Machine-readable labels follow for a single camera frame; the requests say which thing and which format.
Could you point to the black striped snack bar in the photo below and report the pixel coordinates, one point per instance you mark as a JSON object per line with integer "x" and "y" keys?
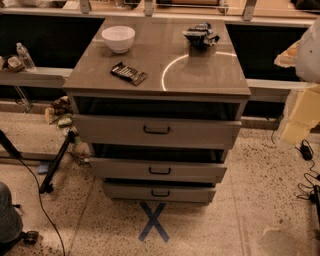
{"x": 128, "y": 73}

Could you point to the blue chip bag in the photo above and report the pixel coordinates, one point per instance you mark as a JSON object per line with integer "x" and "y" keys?
{"x": 201, "y": 35}

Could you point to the black power adapter with cable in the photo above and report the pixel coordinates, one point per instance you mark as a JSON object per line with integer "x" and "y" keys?
{"x": 308, "y": 190}

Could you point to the middle drawer with handle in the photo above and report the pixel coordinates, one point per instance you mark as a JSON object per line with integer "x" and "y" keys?
{"x": 158, "y": 170}

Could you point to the top drawer with handle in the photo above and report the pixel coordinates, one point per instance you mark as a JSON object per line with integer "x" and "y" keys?
{"x": 157, "y": 132}

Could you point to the clear plastic water bottle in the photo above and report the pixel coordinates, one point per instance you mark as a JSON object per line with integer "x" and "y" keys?
{"x": 25, "y": 57}

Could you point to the grey drawer cabinet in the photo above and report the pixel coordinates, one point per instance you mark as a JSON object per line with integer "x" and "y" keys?
{"x": 183, "y": 82}

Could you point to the black tripod leg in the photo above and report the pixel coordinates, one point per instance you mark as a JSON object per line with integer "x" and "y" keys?
{"x": 46, "y": 186}

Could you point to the white bowl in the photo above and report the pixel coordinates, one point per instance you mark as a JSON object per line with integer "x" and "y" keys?
{"x": 118, "y": 38}

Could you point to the blue tape X mark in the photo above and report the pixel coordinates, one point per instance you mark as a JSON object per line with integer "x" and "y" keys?
{"x": 153, "y": 222}

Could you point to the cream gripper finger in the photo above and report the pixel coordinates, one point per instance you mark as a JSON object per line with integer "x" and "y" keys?
{"x": 288, "y": 57}
{"x": 304, "y": 116}

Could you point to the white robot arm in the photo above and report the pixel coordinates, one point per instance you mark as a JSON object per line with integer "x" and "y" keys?
{"x": 304, "y": 56}

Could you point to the grey wheeled chair base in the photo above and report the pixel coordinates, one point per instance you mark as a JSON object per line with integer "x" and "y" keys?
{"x": 11, "y": 225}

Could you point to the crumpled wrapper on shelf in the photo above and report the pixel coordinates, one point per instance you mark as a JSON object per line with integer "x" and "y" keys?
{"x": 10, "y": 63}

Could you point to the pile of snack packages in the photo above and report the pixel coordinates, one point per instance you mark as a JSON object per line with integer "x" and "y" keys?
{"x": 60, "y": 113}

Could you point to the drawer with handle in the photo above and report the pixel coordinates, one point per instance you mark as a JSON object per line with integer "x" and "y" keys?
{"x": 157, "y": 132}
{"x": 158, "y": 193}
{"x": 158, "y": 170}

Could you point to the bottom drawer with handle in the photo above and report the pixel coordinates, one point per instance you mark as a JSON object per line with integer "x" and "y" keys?
{"x": 158, "y": 193}

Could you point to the grey side shelf rail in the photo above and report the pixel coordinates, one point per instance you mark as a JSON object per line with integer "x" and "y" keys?
{"x": 43, "y": 77}

